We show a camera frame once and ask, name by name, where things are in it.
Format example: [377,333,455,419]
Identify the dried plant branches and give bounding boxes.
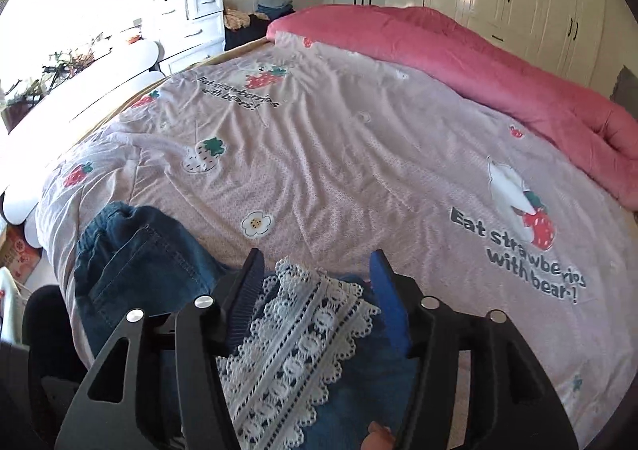
[42,34,108,87]

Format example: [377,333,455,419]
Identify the stack of folded clothes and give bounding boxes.
[256,0,295,20]

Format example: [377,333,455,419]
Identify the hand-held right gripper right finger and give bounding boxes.
[369,249,579,450]

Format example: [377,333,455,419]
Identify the white chest of drawers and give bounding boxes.
[107,0,225,75]

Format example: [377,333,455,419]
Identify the white cloud-shaped board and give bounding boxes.
[0,171,55,249]
[7,39,165,132]

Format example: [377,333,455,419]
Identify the person's right hand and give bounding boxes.
[361,420,397,450]

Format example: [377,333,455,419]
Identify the blue denim pants lace trim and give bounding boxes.
[75,202,424,450]

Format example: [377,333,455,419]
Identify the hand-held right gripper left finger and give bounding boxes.
[54,247,266,450]

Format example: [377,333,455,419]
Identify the dark cloth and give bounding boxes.
[20,285,91,450]

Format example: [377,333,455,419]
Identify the white printed bag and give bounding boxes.
[0,267,32,346]

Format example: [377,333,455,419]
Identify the pink strawberry printed blanket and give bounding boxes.
[35,29,638,450]

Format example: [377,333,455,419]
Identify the pink quilt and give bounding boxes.
[266,4,638,212]

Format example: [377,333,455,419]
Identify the pink cardboard box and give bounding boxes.
[0,226,43,281]

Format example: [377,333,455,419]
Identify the grey padded headboard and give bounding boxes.
[610,65,638,107]

